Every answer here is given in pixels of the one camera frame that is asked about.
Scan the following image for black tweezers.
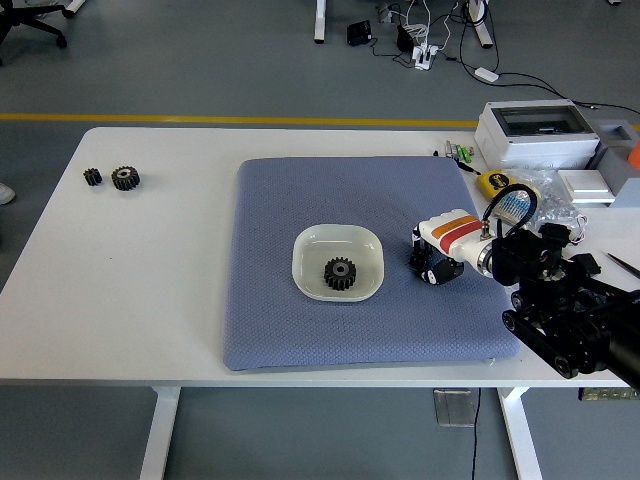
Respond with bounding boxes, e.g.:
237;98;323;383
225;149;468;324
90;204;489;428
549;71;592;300
606;252;640;277

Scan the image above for green white connectors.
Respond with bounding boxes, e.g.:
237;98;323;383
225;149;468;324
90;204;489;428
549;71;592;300
442;141;475;162

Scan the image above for white square dish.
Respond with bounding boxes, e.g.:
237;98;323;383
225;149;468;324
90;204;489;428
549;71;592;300
290;223;385;303

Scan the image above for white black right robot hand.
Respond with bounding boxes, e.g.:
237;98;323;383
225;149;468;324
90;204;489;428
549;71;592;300
409;208;489;287

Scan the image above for white electrical enclosure box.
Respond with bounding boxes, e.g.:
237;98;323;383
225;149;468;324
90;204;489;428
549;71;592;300
473;98;601;166

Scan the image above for white power strip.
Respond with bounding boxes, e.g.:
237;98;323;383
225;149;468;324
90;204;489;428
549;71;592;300
410;43;441;71

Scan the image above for black box on floor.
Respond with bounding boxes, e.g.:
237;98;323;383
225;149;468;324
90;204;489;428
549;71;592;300
346;20;372;47

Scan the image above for large black gear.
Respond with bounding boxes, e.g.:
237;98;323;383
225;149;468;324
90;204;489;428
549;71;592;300
109;166;141;193
323;256;359;293

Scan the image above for yellow tape measure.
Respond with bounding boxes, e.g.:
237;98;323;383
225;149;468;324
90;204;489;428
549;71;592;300
474;169;517;202

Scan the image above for long black floor cable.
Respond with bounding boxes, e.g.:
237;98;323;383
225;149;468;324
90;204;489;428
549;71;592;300
497;71;640;115

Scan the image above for grey block box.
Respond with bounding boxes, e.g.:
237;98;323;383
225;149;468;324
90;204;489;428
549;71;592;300
587;118;640;186

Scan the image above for white table leg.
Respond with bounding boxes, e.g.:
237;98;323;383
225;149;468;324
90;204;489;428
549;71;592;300
497;387;544;480
138;387;182;480

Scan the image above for black office chair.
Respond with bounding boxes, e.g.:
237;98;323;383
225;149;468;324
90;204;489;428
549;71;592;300
0;0;69;66

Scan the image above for small black servo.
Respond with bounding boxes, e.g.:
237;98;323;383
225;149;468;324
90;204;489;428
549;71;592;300
575;252;601;276
539;222;571;246

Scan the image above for clear plastic parts bag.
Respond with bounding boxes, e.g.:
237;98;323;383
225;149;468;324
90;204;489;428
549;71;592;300
509;167;589;236

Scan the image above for grey metal floor plate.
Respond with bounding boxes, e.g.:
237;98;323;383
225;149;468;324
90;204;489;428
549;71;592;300
432;388;476;427

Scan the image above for white desk leg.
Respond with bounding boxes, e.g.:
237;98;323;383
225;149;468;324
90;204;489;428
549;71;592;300
467;0;494;49
313;0;329;44

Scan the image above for green circuit board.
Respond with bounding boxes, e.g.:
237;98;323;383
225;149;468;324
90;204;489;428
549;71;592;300
578;387;640;402

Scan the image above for blue resistor roll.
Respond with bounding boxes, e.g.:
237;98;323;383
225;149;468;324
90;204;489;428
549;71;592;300
492;188;540;222

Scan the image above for light blue box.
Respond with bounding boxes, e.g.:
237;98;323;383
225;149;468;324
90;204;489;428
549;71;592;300
608;175;640;211

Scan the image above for blue-grey quilted mat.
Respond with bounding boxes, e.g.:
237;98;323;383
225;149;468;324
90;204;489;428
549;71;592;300
220;156;520;372

